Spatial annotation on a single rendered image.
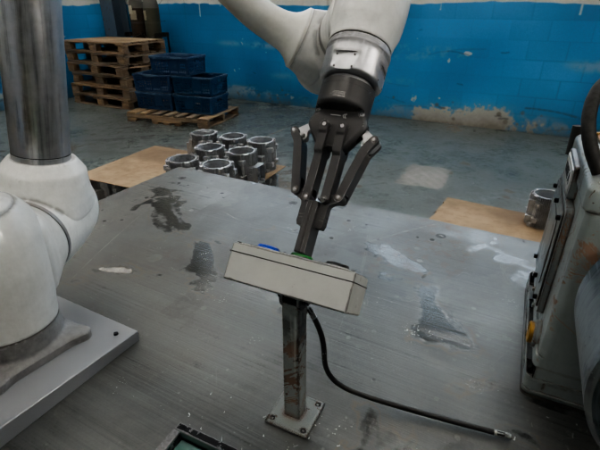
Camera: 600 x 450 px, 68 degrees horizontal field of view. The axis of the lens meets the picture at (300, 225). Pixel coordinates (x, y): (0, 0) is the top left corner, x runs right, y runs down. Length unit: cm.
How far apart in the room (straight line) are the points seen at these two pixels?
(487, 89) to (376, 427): 537
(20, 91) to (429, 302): 86
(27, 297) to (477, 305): 83
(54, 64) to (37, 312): 42
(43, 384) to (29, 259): 20
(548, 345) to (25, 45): 94
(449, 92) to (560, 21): 130
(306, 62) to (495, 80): 517
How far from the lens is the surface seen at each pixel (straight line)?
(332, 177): 58
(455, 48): 590
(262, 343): 85
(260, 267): 56
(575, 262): 70
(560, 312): 74
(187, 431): 57
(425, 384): 80
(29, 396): 83
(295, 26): 78
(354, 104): 60
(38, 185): 92
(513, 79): 585
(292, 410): 71
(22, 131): 92
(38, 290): 83
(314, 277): 53
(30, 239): 80
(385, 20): 65
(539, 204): 294
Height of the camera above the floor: 136
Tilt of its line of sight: 27 degrees down
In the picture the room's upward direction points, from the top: straight up
